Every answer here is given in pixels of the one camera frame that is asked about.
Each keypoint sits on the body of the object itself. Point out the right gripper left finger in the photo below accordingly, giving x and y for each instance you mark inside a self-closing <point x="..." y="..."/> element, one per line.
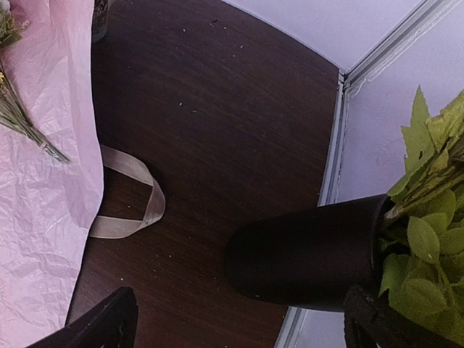
<point x="111" y="323"/>

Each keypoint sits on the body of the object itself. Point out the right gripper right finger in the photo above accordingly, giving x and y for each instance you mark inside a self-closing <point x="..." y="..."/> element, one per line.
<point x="370" y="322"/>

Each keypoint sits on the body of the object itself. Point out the tan satin ribbon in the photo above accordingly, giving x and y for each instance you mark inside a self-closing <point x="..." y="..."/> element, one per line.
<point x="132" y="198"/>

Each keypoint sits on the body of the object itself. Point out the green fern white flower bunch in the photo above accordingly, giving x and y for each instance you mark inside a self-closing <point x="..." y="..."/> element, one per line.
<point x="422" y="233"/>

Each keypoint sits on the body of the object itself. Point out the pink wrapping paper sheet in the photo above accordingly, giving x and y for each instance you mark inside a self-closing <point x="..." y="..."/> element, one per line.
<point x="47" y="207"/>

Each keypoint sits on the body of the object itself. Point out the black cylindrical vase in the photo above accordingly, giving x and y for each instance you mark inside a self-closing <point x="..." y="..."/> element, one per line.
<point x="311" y="258"/>

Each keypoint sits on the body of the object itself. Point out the yellow small flower bunch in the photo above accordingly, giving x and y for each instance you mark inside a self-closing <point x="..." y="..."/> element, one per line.
<point x="14" y="115"/>

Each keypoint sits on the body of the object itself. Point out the beige floral mug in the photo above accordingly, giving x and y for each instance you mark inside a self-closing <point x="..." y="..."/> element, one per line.
<point x="100" y="19"/>

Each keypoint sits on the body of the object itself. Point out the right aluminium frame post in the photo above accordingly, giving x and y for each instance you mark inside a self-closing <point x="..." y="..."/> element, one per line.
<point x="403" y="36"/>

